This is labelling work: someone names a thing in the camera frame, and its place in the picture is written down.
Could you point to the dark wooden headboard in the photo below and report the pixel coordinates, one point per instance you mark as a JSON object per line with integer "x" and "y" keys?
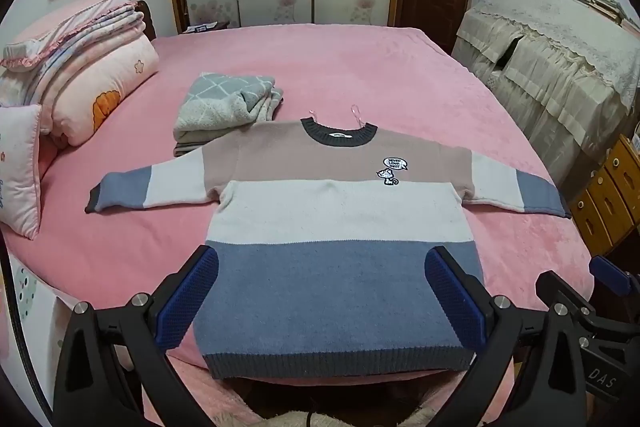
{"x": 147, "y": 19}

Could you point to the yellow wooden drawer cabinet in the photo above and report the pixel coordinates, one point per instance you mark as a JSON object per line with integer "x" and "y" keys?
{"x": 610, "y": 197}

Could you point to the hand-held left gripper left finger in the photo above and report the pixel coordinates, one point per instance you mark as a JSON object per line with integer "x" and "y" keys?
{"x": 187, "y": 302}

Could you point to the striped knit sweater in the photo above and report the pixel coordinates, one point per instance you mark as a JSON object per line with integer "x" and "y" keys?
{"x": 340, "y": 217}

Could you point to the pastel striped blanket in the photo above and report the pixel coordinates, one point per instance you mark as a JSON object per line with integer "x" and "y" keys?
{"x": 95, "y": 47}

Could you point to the pink bed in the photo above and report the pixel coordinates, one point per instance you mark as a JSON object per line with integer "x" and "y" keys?
{"x": 350, "y": 72}

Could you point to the pink printed pillow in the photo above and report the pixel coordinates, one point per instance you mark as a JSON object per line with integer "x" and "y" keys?
{"x": 17, "y": 172}

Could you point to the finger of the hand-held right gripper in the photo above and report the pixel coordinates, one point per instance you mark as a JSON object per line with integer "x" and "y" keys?
{"x": 611, "y": 276}
{"x": 562, "y": 289}

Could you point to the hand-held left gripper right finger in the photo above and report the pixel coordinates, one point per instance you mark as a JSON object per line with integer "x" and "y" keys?
{"x": 455, "y": 307}

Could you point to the stack of books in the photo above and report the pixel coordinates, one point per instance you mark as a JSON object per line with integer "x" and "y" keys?
{"x": 607, "y": 7}

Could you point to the white dotted cloth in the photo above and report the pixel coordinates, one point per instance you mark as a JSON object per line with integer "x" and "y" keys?
{"x": 37, "y": 322}

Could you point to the lace covered furniture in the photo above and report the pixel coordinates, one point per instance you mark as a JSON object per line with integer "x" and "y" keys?
{"x": 550, "y": 57}

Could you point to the pink ruffled blanket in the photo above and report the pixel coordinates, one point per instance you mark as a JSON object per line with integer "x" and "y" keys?
{"x": 75, "y": 19}

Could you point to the striped folded cloth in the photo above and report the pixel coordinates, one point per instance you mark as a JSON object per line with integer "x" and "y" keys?
{"x": 187, "y": 149}

